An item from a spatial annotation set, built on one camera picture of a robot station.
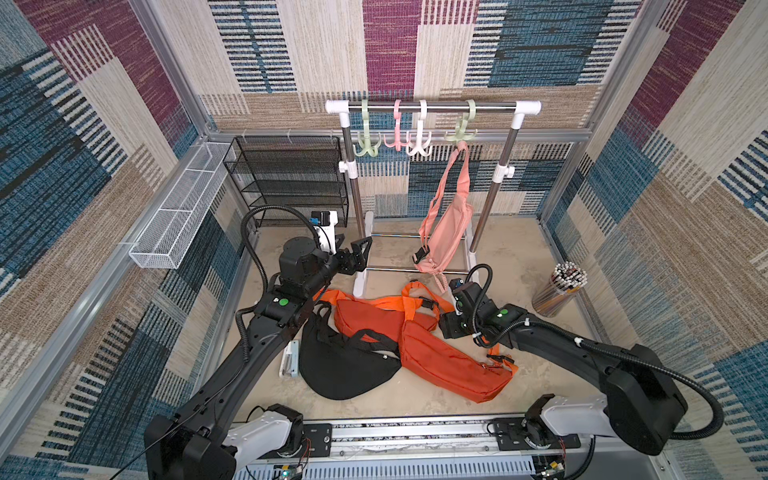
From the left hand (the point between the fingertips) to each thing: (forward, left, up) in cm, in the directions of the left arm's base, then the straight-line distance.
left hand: (359, 238), depth 72 cm
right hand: (-9, -26, -28) cm, 39 cm away
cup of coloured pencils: (-4, -54, -20) cm, 58 cm away
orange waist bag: (-6, +2, -29) cm, 29 cm away
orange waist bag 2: (-21, -22, -28) cm, 41 cm away
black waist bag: (-18, +6, -33) cm, 38 cm away
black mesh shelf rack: (+41, +28, -14) cm, 52 cm away
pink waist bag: (+19, -23, -27) cm, 40 cm away
